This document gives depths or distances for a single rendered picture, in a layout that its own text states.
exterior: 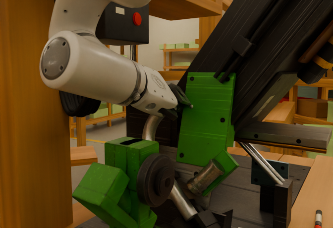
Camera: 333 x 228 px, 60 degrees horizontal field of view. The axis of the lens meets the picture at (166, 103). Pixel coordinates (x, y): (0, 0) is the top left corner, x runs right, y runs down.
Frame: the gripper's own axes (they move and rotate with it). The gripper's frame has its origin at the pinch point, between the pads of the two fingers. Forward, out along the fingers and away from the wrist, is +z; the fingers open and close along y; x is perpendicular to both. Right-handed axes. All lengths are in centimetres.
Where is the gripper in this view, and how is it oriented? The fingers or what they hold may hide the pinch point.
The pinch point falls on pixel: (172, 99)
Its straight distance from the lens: 65.9
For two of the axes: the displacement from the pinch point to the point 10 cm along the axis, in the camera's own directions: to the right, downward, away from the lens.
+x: -7.0, 6.4, 3.1
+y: -4.8, -7.5, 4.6
